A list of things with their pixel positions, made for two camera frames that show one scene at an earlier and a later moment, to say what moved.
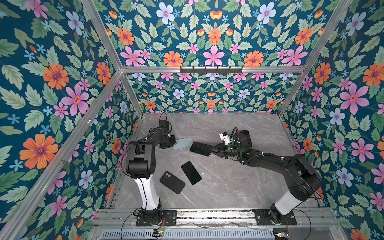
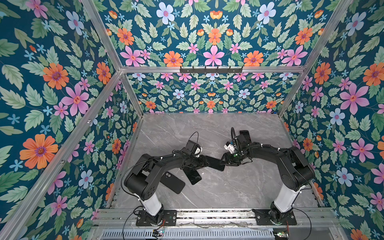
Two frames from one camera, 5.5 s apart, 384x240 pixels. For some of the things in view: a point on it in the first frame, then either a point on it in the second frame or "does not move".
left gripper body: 169,142 to 197,162
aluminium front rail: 123,218 does not move
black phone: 201,148 to 215,163
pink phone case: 246,134 does not move
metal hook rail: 211,71 does not move
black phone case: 172,182 does not move
